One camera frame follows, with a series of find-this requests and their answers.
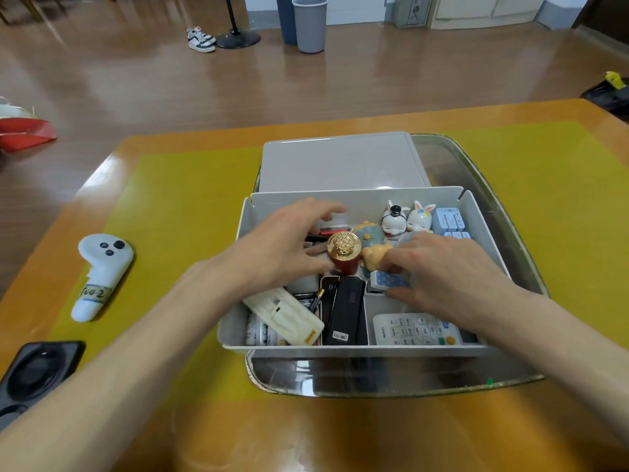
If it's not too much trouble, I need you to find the person's right hand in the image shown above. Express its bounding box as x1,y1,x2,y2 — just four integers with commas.
378,233,522,335

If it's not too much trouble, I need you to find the person's left hand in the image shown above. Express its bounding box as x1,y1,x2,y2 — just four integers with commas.
194,197,347,309

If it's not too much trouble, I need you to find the bundle of black pens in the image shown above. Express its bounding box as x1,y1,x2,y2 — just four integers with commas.
304,220,353,244

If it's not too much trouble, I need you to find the white remote control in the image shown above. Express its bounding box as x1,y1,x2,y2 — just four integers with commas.
372,313,480,347

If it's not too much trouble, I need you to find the white bunny figurine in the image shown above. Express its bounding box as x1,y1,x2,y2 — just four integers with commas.
406,200,437,234

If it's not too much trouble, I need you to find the red cylindrical can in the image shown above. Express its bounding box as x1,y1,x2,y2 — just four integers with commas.
326,230,363,276

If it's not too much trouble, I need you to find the pile of small batteries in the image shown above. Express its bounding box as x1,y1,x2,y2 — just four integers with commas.
244,292,326,347

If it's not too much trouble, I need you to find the white figurine black hat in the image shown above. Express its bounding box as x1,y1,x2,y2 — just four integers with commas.
381,200,411,241

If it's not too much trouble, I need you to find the white storage box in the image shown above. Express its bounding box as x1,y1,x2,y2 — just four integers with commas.
218,186,514,359

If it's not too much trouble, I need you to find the white box lid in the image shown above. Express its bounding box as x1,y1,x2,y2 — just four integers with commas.
259,131,432,193

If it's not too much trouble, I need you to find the person's right forearm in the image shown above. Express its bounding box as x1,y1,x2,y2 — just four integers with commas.
484,285,629,448

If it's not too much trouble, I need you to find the person's left forearm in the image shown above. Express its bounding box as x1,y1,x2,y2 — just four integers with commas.
0,269,232,472

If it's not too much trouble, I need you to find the yellow table mat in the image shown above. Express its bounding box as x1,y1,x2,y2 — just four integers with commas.
48,120,629,404

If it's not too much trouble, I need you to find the stainless steel tray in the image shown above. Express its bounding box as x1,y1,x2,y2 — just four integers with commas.
244,134,550,399

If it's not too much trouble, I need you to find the white handheld controller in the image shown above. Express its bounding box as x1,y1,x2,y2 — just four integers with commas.
71,234,135,324

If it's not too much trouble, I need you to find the black coat stand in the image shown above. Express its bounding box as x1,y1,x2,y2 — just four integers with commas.
216,0,262,50

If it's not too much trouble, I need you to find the gray trash bin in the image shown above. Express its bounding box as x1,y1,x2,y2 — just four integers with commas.
292,0,330,54

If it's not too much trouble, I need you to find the dark blue trash bin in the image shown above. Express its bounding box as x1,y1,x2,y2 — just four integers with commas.
276,0,301,46

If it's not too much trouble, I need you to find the black garbage bag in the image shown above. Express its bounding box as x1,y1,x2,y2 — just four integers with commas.
581,71,629,113

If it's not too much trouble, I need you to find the black smartphone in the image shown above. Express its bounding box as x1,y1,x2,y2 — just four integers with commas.
0,341,87,431

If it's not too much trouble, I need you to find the white built-in wardrobe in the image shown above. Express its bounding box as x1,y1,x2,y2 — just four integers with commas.
244,0,394,26

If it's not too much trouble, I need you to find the red plastic bag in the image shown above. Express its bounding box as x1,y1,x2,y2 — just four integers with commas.
0,96,58,154

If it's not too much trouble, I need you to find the cream two-door cabinet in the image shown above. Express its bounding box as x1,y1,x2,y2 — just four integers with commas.
427,0,549,30

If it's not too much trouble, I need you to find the gray metal safe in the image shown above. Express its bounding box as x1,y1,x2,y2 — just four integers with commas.
392,0,433,29

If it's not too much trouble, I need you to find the dark brown door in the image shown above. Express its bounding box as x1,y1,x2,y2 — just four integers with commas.
572,0,629,45

